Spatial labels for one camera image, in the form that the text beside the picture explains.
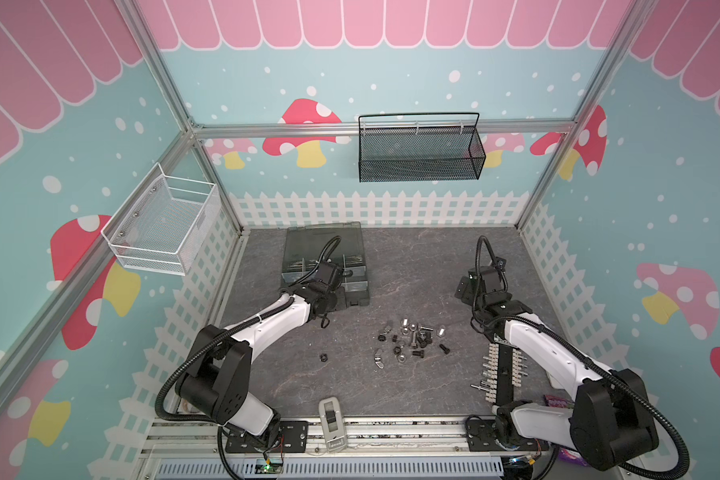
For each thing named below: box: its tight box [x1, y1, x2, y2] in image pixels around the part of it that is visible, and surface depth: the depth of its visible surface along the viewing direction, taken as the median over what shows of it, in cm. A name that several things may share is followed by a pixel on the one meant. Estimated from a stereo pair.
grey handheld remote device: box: [318, 397, 348, 453], surface depth 75 cm
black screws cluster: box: [416, 331, 433, 349], surface depth 93 cm
